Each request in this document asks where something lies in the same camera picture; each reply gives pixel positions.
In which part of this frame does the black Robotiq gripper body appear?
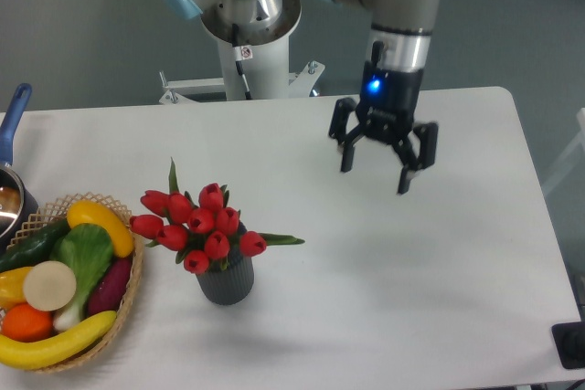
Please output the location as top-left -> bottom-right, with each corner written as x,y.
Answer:
356,61 -> 424,142

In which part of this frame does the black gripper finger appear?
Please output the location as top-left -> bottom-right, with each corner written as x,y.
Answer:
397,121 -> 439,195
328,97 -> 364,173

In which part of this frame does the red tulip bouquet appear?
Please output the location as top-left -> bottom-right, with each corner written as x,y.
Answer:
129,163 -> 304,276

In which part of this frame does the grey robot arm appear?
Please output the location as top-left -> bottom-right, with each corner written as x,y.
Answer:
164,0 -> 440,194

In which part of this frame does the dark grey ribbed vase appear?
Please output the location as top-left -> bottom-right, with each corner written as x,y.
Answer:
197,247 -> 255,305

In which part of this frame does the black device at edge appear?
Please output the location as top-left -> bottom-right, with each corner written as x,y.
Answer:
551,321 -> 584,370

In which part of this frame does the green bok choy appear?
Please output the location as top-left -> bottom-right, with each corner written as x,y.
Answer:
50,224 -> 113,332

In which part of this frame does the purple sweet potato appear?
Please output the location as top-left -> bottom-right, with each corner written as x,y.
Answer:
87,258 -> 132,316

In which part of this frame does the green cucumber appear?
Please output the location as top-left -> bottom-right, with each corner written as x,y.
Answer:
1,219 -> 70,272

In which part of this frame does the beige round disc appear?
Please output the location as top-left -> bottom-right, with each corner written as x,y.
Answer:
23,260 -> 77,311

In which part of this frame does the woven wicker basket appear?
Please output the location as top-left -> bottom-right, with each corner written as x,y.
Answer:
9,193 -> 144,374

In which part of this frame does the yellow bell pepper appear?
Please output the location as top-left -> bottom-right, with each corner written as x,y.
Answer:
0,267 -> 32,310

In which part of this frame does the orange fruit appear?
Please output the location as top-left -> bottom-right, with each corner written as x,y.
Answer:
1,303 -> 53,343

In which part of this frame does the yellow banana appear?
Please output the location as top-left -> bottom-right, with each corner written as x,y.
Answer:
1,311 -> 117,371

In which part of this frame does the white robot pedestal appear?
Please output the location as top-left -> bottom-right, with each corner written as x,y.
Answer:
159,0 -> 325,104

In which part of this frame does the black pedestal cable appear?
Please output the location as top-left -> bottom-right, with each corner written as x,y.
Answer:
230,23 -> 254,100

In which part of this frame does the blue handled saucepan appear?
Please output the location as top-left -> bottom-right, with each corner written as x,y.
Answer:
1,83 -> 37,254

